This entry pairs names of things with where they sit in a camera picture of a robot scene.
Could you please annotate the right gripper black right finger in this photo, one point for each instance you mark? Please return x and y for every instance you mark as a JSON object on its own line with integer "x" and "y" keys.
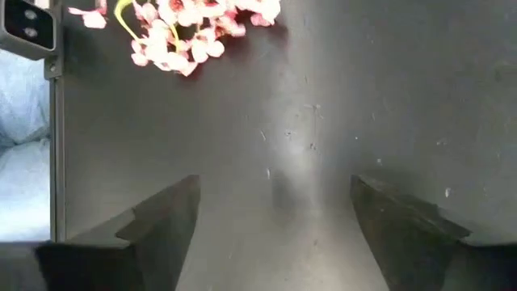
{"x": 404, "y": 242}

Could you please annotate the grey table-level camera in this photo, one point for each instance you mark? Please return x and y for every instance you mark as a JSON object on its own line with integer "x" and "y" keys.
{"x": 28, "y": 24}

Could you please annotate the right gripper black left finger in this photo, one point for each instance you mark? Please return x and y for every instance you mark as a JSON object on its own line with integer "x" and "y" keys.
{"x": 153, "y": 242}

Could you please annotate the black aluminium table frame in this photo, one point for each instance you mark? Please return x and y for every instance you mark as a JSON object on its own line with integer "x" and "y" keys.
{"x": 57, "y": 161}

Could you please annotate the pink artificial flower bunch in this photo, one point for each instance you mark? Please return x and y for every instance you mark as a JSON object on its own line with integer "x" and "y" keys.
{"x": 173, "y": 60}

